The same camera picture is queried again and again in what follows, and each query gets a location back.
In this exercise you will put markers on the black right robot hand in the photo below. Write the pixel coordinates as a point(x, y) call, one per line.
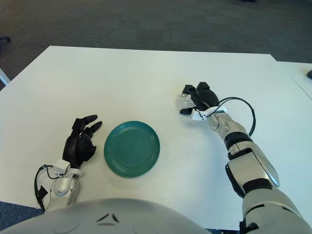
point(206, 97)

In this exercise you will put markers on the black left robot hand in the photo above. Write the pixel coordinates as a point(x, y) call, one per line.
point(73, 148)

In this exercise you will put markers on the clear bottle with blue cap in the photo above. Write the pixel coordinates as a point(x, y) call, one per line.
point(184, 101)

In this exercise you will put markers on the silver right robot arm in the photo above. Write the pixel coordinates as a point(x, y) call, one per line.
point(253, 170)

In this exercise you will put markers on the green round plate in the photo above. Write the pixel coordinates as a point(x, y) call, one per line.
point(132, 150)

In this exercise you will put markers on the grey robot torso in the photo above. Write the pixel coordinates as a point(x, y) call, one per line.
point(73, 215)

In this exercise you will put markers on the white table leg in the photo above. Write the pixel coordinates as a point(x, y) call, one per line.
point(4, 76)

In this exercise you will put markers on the dark flat object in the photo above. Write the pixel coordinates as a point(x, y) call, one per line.
point(310, 73)

